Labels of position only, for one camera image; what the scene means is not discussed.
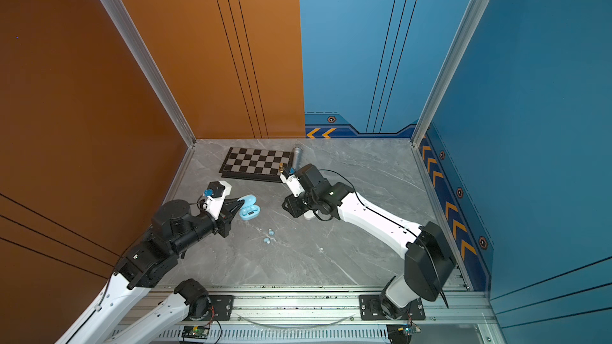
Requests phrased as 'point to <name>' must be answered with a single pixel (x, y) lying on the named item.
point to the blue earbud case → (249, 210)
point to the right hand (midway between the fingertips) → (285, 204)
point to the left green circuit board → (194, 331)
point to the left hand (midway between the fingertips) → (241, 198)
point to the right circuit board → (402, 334)
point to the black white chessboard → (256, 164)
